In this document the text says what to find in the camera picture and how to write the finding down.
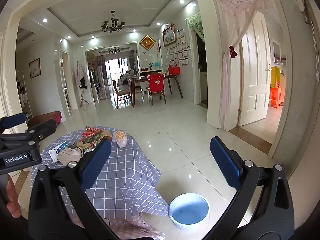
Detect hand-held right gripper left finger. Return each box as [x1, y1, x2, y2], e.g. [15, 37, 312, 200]
[27, 139, 118, 240]

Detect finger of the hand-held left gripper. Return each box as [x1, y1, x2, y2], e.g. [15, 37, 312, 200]
[0, 119, 57, 152]
[0, 112, 27, 135]

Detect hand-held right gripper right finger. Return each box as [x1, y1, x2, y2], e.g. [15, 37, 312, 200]
[205, 136, 293, 240]

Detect blue and white basin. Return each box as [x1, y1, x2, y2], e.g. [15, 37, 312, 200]
[169, 192, 209, 230]

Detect person's left hand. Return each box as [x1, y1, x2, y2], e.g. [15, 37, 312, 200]
[6, 174, 22, 218]

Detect dark red bag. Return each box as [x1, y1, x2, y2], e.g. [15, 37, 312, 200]
[27, 111, 62, 128]

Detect white clothes rack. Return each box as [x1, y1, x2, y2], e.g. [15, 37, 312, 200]
[15, 70, 33, 121]

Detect white blue-label packet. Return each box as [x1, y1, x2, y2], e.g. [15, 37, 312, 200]
[48, 141, 70, 163]

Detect red green snack packet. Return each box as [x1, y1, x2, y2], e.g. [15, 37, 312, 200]
[76, 129, 112, 154]

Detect grey checked tablecloth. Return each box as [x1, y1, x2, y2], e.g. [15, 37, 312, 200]
[30, 126, 173, 220]

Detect clear bag of yellow snacks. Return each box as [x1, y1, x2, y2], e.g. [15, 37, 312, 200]
[111, 129, 128, 148]

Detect wooden coat stand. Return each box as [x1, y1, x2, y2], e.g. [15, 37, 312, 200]
[79, 87, 90, 107]

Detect white coat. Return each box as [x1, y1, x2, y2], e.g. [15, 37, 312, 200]
[74, 63, 86, 87]

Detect pink printed cloth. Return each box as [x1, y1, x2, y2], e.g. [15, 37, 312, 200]
[102, 212, 166, 240]

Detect bare wooden chair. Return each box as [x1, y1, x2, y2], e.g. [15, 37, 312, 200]
[112, 79, 132, 110]

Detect orange plastic stool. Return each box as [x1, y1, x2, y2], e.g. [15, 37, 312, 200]
[269, 86, 283, 108]

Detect white panel door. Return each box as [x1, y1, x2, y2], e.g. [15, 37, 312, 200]
[238, 11, 272, 127]

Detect wooden chair with cover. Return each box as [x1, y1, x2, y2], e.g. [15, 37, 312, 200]
[147, 74, 167, 106]

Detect grey massage chair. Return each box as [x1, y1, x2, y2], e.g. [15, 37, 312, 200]
[118, 69, 137, 86]

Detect dark wooden dining table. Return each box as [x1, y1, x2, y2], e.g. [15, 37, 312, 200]
[128, 74, 184, 108]

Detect yellow cabinet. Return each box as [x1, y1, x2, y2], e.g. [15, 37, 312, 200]
[271, 66, 281, 88]

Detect recessed ceiling lights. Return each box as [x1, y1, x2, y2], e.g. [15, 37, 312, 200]
[42, 0, 186, 45]

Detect red chair cover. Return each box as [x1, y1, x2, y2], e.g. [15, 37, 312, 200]
[147, 73, 165, 93]

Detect white sideboard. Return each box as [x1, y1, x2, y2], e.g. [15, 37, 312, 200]
[138, 69, 166, 93]

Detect red basket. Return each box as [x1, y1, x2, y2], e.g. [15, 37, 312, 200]
[168, 59, 181, 76]

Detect large black chandelier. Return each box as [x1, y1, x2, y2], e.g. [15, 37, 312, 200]
[101, 10, 126, 33]

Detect framed flower painting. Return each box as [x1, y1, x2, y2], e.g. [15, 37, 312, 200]
[162, 23, 177, 47]

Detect green curtain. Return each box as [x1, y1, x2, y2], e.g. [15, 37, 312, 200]
[185, 12, 206, 44]

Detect pink floral curtain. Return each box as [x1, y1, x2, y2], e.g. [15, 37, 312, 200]
[215, 0, 273, 131]

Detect small framed wall picture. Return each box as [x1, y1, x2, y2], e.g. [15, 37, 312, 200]
[29, 58, 41, 79]

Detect wall mirror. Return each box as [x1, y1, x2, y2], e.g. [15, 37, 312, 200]
[272, 39, 282, 63]

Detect group of wall certificates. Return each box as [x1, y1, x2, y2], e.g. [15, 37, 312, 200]
[165, 28, 191, 67]

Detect red diamond wall decoration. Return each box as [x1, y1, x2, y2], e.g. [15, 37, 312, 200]
[139, 34, 157, 53]

